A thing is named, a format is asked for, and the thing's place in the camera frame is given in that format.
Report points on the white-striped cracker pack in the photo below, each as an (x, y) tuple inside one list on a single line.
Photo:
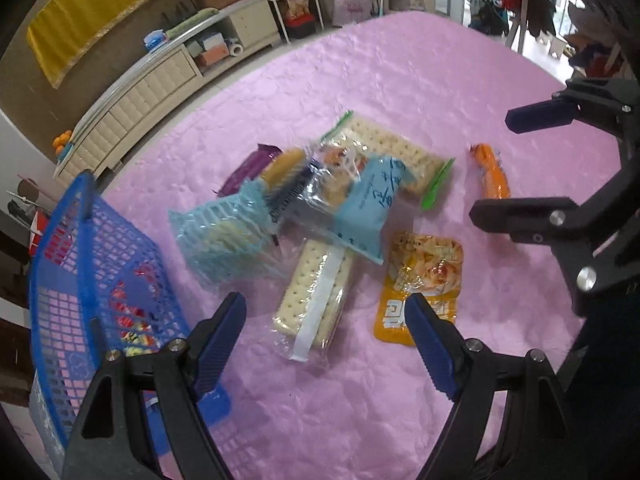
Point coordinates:
[(300, 300)]

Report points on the orange and blue boxes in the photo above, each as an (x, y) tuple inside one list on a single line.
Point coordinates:
[(215, 50)]

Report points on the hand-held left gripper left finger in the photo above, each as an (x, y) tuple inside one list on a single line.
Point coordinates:
[(220, 345)]

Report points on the yellow snack pouch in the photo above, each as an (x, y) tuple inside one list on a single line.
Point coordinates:
[(425, 270)]

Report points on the wooden drying rack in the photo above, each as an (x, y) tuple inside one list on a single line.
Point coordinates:
[(520, 25)]

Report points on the white metal shelf rack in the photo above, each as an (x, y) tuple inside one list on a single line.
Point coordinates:
[(295, 5)]

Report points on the pile of oranges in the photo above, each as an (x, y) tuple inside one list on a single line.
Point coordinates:
[(63, 141)]

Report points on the teal mesh-print cracker packet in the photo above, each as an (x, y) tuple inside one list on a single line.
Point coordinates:
[(220, 240)]

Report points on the pink quilted blanket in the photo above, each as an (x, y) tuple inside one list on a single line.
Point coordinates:
[(410, 70)]

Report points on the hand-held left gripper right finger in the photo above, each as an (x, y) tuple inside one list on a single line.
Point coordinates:
[(430, 345)]

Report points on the light blue snack bag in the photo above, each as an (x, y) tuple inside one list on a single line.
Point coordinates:
[(370, 210)]

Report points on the green-ended cracker pack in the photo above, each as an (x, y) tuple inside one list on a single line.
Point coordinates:
[(390, 147)]

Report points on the yellow bun packet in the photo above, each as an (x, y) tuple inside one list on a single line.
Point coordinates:
[(285, 162)]

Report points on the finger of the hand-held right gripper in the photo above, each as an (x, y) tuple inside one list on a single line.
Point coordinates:
[(537, 116), (520, 215)]

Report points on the purple snack packet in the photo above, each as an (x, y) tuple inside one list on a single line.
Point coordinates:
[(245, 170)]

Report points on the red box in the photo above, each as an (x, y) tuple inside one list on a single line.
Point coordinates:
[(37, 232)]

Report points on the orange snack bar packet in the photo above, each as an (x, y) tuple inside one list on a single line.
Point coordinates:
[(492, 175)]

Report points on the green rolled mat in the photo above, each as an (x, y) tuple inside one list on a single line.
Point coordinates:
[(192, 22)]

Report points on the pink shopping bag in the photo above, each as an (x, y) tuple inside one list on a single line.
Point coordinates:
[(352, 7)]

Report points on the white paper roll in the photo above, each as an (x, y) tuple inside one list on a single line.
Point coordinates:
[(237, 48)]

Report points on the cream low cabinet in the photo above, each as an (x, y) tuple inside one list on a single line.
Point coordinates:
[(150, 90)]

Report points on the blue plastic mesh basket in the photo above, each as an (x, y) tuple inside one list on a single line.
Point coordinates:
[(75, 270)]

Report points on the yellow wall cloth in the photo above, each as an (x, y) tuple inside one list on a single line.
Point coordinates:
[(100, 5)]

